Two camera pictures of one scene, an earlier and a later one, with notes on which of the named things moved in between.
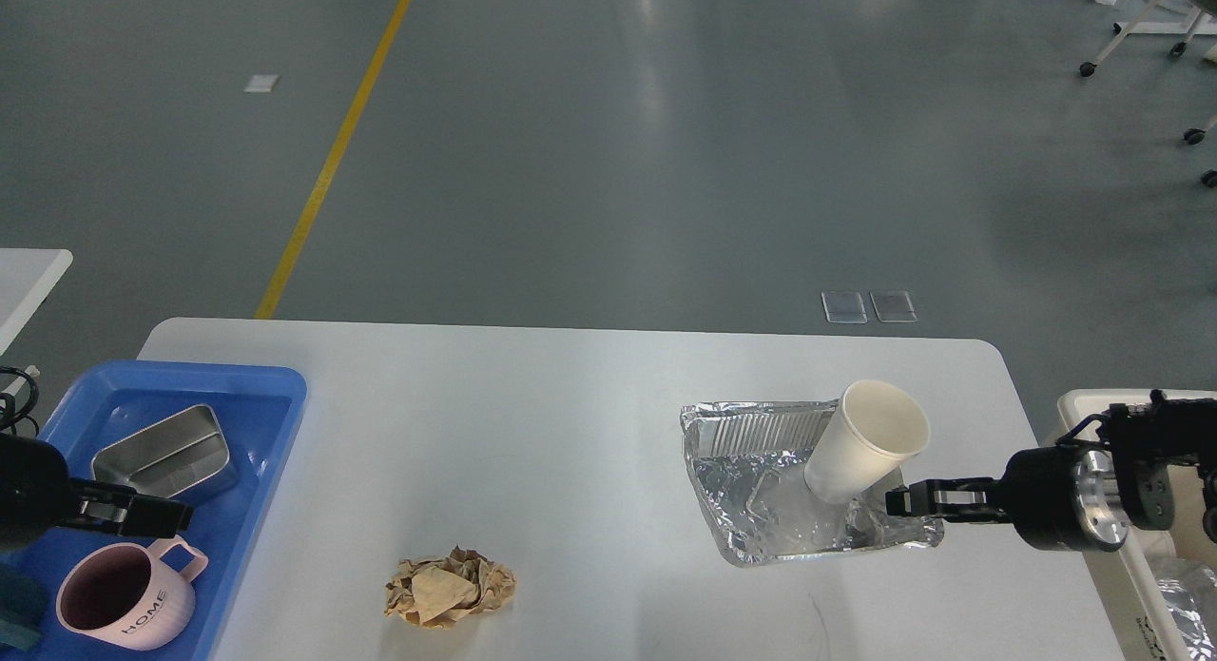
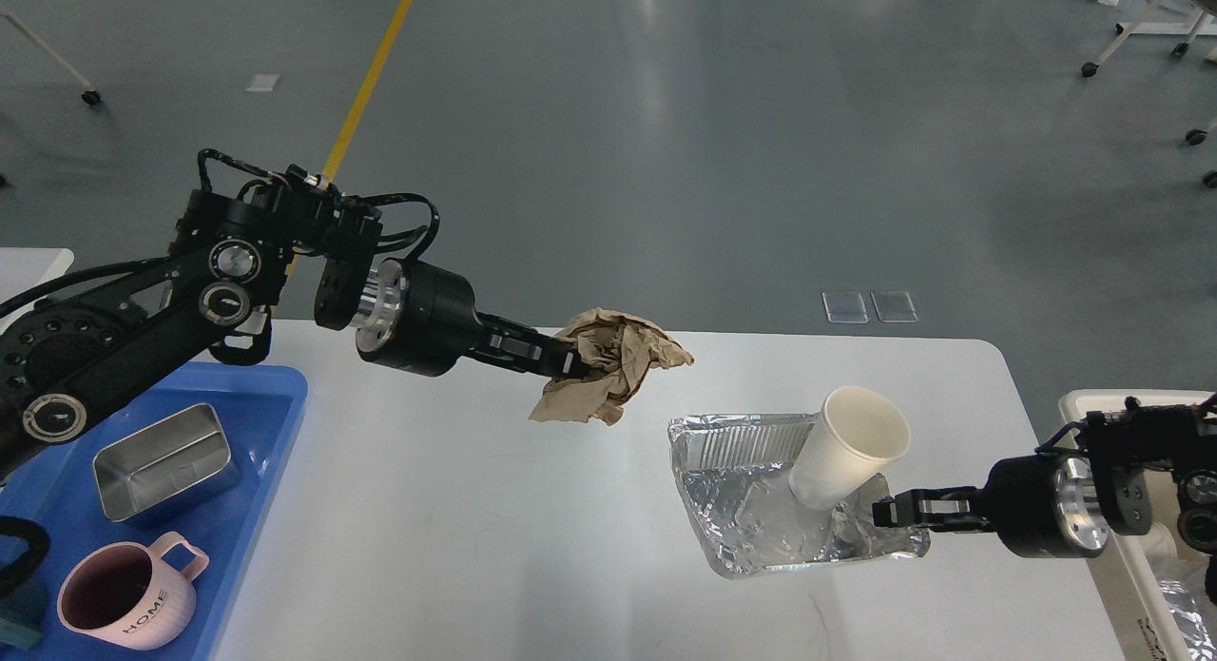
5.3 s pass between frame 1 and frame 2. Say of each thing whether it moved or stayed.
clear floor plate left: stayed
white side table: stayed
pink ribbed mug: stayed
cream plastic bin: stayed
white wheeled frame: stayed
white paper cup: moved
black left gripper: moved
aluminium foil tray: moved
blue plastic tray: stayed
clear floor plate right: stayed
